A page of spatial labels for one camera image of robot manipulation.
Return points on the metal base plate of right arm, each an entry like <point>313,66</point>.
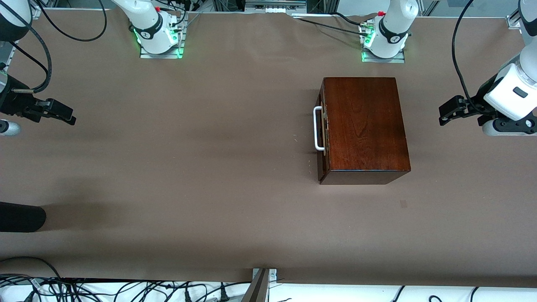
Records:
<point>161,55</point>

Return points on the brown table cover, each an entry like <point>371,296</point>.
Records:
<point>209,138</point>

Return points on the aluminium frame corner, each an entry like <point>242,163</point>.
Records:
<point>518,16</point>

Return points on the black cylinder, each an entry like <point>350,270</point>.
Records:
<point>21,217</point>

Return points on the metal bracket with grey pole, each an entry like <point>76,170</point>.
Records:
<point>261,287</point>

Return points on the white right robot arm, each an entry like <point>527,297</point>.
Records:
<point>151,29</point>

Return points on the aluminium side rail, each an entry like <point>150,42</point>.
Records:
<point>8,56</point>

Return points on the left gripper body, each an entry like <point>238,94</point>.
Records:
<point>479,99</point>

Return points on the metal base plate of left arm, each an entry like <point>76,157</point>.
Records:
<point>384,60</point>

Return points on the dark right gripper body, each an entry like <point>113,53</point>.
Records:
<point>11,102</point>

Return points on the dark brown wooden cabinet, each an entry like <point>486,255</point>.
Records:
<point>365,121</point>

